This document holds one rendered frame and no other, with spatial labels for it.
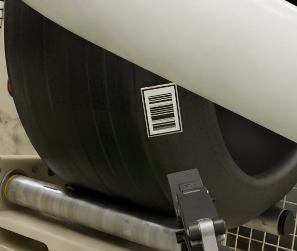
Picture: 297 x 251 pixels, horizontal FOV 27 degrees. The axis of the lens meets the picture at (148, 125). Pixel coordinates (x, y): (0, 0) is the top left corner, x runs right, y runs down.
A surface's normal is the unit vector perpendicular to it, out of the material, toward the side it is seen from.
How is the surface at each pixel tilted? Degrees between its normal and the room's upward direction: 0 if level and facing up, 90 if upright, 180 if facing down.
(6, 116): 90
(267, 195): 101
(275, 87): 109
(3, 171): 90
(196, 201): 22
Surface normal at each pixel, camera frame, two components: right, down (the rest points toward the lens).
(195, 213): -0.19, -0.96
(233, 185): 0.71, 0.30
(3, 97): -0.59, -0.04
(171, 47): -0.35, 0.50
